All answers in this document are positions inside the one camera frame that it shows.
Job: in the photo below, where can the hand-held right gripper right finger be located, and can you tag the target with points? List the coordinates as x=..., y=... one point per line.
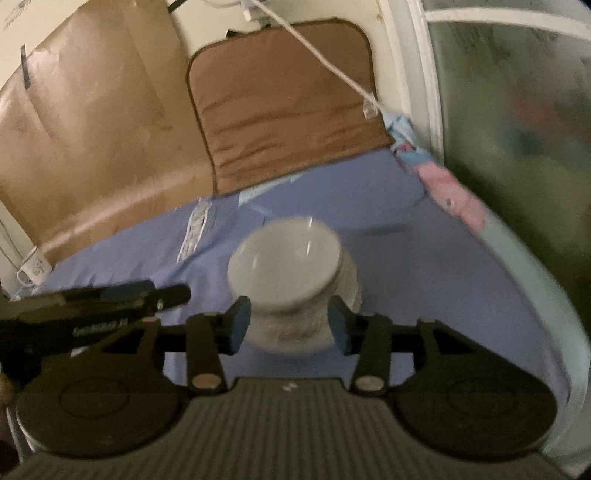
x=339, y=325

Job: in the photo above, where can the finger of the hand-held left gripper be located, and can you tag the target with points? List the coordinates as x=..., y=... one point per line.
x=173, y=296

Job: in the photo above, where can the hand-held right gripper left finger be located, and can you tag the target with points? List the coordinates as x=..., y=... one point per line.
x=239, y=325

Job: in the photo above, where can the white floral bowl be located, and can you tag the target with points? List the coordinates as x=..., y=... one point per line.
x=291, y=334
x=286, y=263

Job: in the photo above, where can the blue printed blanket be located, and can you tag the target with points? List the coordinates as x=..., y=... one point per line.
x=406, y=258

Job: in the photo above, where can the pink printed cloth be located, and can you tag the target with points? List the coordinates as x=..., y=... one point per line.
x=443, y=184

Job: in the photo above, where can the brown padded cushion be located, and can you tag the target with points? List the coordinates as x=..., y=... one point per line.
x=286, y=101

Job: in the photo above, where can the black tape strip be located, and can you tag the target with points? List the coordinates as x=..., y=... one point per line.
x=26, y=67

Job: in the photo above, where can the white window frame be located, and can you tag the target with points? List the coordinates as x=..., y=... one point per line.
x=425, y=69

